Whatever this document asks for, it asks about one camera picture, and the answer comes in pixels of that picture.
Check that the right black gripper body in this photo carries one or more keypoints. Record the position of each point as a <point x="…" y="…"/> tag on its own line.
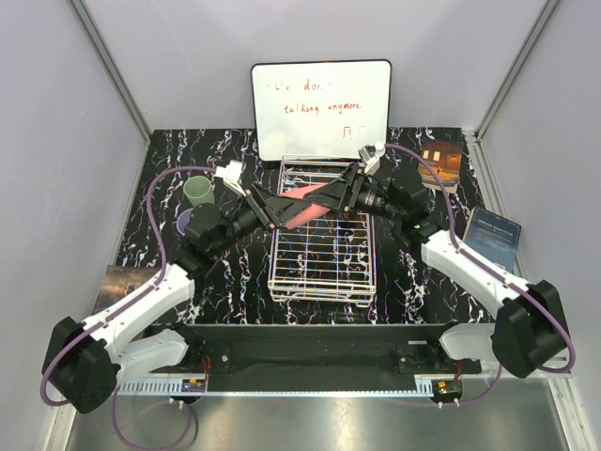
<point x="369" y="199"/>

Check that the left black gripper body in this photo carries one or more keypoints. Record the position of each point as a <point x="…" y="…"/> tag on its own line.
<point x="242" y="223"/>

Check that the purple plastic cup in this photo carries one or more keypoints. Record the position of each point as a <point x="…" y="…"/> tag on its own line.
<point x="182" y="221"/>

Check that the green plastic cup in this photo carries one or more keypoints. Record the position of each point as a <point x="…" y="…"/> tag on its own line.
<point x="198" y="191"/>

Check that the white wire dish rack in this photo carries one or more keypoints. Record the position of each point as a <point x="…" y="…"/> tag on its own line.
<point x="328" y="259"/>

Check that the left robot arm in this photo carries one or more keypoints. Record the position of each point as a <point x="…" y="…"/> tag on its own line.
<point x="86" y="360"/>

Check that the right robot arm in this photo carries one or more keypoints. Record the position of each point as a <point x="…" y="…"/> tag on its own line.
<point x="529" y="326"/>

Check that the black marble mat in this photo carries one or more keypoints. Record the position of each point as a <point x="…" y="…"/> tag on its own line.
<point x="407" y="291"/>

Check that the orange cover book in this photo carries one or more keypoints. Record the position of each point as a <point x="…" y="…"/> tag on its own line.
<point x="444" y="158"/>

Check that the white whiteboard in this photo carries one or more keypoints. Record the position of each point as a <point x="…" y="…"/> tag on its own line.
<point x="320" y="110"/>

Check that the tale of two cities book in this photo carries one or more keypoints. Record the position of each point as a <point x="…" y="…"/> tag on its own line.
<point x="118" y="282"/>

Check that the blue cover book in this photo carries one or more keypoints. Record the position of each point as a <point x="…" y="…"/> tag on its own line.
<point x="493" y="237"/>

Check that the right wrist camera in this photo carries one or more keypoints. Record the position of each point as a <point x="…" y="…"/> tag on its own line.
<point x="370" y="156"/>

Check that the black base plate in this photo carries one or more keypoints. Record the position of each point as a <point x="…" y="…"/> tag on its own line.
<point x="316" y="359"/>

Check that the white cable duct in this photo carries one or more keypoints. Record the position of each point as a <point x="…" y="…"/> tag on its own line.
<point x="179" y="387"/>

